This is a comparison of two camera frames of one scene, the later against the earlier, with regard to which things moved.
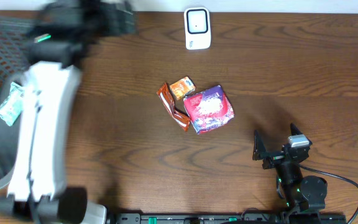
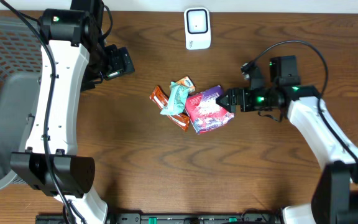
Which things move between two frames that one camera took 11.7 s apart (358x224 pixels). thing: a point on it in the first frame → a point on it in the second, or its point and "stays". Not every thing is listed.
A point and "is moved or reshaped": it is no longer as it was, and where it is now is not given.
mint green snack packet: (12, 105) → (178, 94)
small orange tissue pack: (183, 88) stays
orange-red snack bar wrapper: (167, 99) is moved or reshaped
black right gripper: (259, 148) → (243, 99)
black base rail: (290, 218) stays
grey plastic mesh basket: (3, 58) stays
